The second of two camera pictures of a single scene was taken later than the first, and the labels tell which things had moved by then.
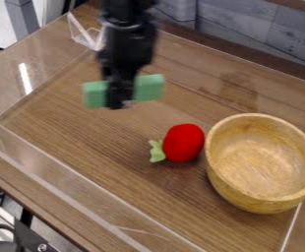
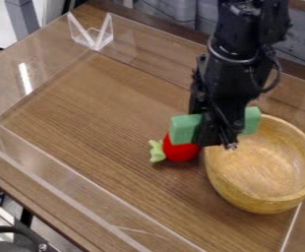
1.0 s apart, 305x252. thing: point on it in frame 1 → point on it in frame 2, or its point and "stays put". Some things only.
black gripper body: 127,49 → 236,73
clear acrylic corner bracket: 90,37 stays put
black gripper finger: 120,87 → 216,130
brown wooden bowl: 263,162 stays put
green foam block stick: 148,88 → 187,126
